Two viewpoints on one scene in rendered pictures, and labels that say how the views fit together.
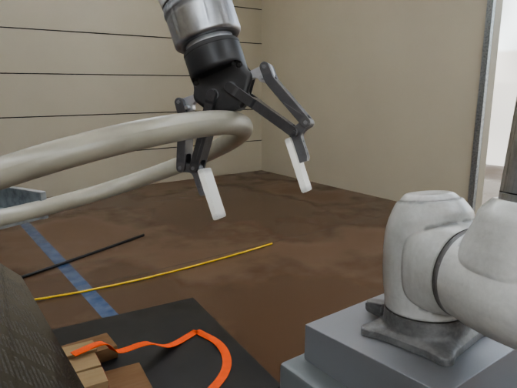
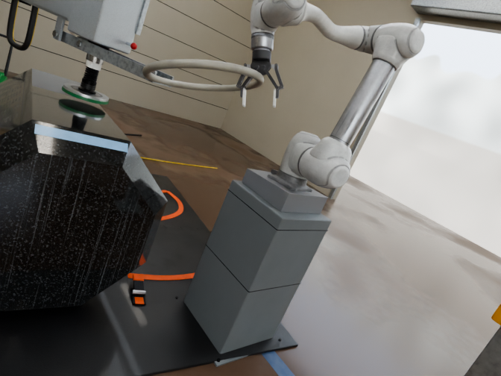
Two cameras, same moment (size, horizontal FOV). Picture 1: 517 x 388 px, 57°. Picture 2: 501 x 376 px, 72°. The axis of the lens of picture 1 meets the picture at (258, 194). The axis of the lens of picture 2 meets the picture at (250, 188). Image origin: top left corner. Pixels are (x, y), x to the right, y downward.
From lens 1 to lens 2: 83 cm
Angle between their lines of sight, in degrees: 10
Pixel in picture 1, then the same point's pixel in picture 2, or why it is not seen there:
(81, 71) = not seen: hidden behind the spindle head
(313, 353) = (246, 179)
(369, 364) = (267, 183)
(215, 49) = (264, 54)
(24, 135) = not seen: hidden behind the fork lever
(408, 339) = (282, 180)
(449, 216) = (312, 141)
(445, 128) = not seen: hidden behind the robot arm
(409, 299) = (288, 165)
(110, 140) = (233, 67)
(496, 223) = (324, 142)
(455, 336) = (299, 184)
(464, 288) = (307, 160)
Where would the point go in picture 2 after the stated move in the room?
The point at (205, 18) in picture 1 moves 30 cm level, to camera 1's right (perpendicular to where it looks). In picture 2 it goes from (265, 42) to (334, 74)
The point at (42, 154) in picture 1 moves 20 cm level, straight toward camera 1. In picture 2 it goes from (217, 63) to (241, 72)
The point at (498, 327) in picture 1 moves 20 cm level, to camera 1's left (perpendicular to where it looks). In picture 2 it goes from (312, 173) to (271, 157)
